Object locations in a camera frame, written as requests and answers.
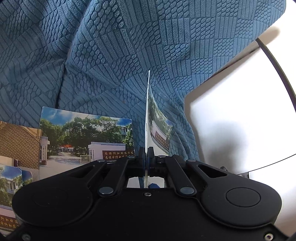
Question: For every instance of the postcard with trees and gate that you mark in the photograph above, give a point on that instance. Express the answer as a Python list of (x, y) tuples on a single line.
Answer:
[(70, 139)]

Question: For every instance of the white postcard with building photo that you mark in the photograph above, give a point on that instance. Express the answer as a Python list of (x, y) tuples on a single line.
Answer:
[(159, 128)]

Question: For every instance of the beige book with gold pattern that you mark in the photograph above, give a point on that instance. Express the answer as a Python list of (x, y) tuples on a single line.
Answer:
[(20, 145)]

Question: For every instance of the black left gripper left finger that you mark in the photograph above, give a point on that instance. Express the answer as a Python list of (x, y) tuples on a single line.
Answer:
[(137, 165)]

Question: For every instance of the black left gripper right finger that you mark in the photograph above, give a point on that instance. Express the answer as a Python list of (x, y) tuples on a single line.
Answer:
[(156, 165)]

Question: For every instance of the white card edgewise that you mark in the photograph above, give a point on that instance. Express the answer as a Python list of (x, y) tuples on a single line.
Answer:
[(146, 181)]

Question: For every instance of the postcard at lower left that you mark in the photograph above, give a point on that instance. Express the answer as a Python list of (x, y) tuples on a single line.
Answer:
[(12, 179)]

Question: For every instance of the blue textured quilt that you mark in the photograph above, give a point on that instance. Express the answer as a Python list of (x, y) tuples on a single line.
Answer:
[(98, 57)]

